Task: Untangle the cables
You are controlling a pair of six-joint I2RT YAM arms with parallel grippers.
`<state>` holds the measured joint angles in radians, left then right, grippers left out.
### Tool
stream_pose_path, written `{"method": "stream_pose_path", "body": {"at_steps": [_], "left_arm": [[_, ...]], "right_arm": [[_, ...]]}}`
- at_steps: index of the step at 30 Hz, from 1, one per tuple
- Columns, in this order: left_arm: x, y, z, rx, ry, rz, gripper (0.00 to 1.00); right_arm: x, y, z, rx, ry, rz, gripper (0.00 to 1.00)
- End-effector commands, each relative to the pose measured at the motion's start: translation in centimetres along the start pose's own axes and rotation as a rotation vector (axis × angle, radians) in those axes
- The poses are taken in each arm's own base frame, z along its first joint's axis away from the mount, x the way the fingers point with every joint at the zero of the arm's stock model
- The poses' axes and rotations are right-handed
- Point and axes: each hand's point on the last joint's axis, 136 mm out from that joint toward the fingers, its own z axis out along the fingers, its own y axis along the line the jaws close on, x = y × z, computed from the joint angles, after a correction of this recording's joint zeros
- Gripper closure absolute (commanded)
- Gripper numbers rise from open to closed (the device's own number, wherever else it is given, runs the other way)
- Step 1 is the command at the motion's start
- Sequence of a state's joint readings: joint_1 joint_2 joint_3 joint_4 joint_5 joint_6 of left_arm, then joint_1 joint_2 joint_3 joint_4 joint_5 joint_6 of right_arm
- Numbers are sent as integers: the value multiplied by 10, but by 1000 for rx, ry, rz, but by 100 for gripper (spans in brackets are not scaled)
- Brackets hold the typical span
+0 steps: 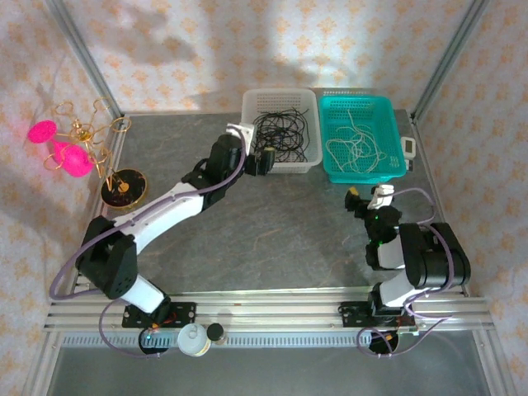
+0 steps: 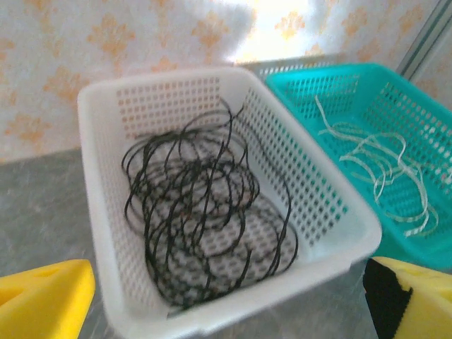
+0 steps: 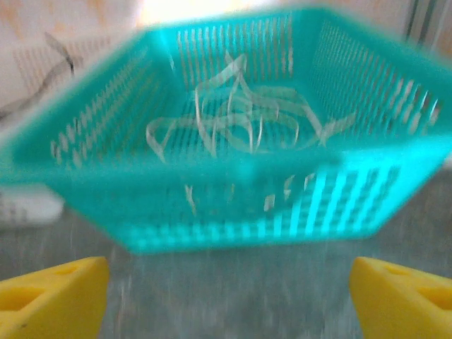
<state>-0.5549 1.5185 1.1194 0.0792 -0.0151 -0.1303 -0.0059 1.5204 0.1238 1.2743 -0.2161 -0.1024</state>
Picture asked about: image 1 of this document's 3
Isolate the white cable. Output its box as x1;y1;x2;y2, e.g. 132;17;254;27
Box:
336;127;375;166
325;138;372;172
350;123;389;170
346;107;380;174

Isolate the white plastic basket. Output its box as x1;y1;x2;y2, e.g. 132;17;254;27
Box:
241;86;324;174

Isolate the small white timer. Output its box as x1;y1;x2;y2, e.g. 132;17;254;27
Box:
400;135;417;161

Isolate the teal plastic basket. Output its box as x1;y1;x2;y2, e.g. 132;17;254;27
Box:
316;95;408;186

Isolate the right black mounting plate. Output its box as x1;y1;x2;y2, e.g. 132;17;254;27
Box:
339;300;415;329

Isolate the black mounting plate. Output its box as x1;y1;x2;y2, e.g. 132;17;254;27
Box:
339;300;415;329
122;302;197;329

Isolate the pink plush ornament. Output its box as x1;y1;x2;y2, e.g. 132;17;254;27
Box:
26;119;95;179

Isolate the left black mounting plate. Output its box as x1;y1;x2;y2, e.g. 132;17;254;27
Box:
122;302;197;329

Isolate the black round cap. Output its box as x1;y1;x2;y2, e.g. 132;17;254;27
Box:
205;323;226;344

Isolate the white round tin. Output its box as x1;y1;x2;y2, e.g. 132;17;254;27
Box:
177;323;212;356

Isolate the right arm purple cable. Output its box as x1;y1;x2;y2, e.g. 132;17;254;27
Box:
356;187;457;359

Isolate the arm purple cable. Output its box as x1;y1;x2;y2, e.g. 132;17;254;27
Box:
49;125;248;359
356;187;457;359

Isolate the aluminium table edge rail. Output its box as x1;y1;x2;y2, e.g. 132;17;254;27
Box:
410;111;512;396
72;115;132;294

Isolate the gold wire jewellery stand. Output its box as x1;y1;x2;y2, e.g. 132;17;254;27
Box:
43;97;149;214

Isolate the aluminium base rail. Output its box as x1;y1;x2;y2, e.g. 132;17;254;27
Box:
43;282;494;333

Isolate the grey slotted cable duct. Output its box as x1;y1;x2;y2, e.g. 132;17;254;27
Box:
61;332;417;348

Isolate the aluminium frame post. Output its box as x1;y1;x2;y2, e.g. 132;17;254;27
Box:
410;0;492;125
47;0;124;121

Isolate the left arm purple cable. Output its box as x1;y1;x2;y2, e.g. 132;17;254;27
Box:
49;125;248;359

